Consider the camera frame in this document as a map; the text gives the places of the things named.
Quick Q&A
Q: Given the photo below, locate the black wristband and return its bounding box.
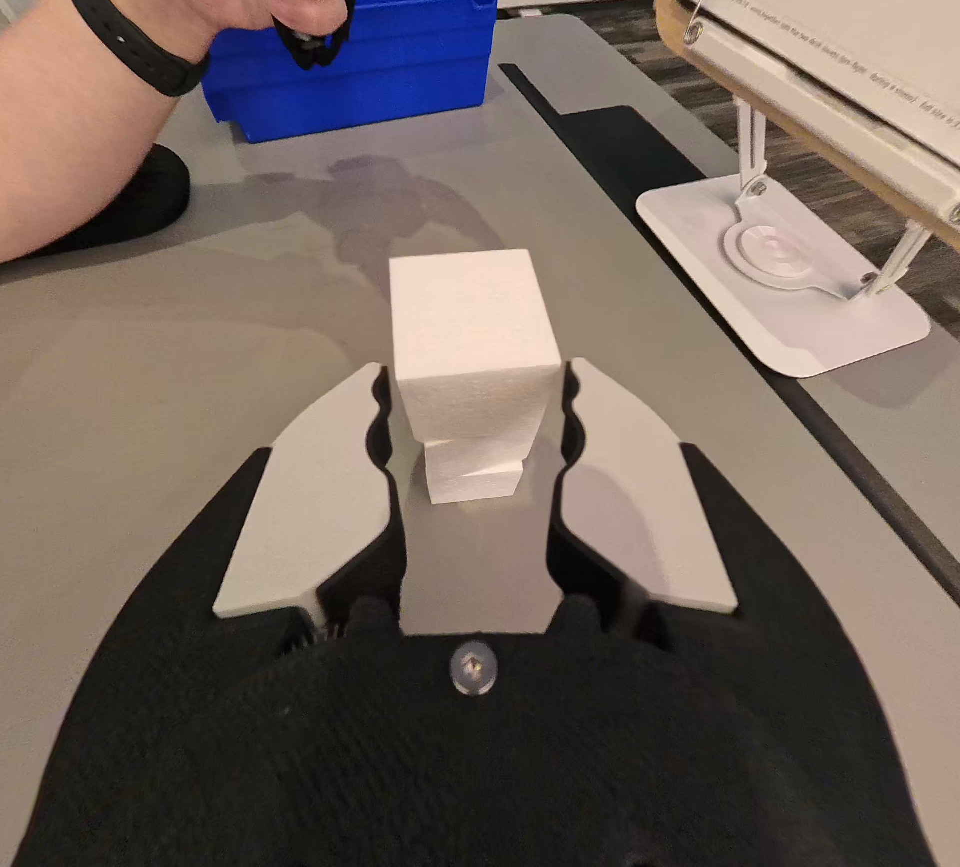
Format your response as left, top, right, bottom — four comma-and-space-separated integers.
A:
63, 0, 211, 97

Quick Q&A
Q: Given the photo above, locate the person's left forearm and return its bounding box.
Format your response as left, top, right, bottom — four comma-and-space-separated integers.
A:
0, 0, 181, 264

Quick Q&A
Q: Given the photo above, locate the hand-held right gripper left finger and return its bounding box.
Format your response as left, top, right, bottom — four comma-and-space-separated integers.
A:
212, 360, 408, 634

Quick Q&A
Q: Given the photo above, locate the printed instruction sheet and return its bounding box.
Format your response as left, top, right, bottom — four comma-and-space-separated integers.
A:
675, 0, 960, 148

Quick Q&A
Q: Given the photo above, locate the blue plastic bin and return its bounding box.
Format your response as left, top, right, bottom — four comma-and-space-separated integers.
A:
201, 0, 504, 144

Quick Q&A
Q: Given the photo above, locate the black wrist rest pad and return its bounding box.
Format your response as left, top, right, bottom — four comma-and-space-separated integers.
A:
30, 143, 190, 257

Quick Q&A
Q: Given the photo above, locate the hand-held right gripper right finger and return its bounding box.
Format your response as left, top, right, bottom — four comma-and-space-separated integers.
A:
546, 357, 741, 637

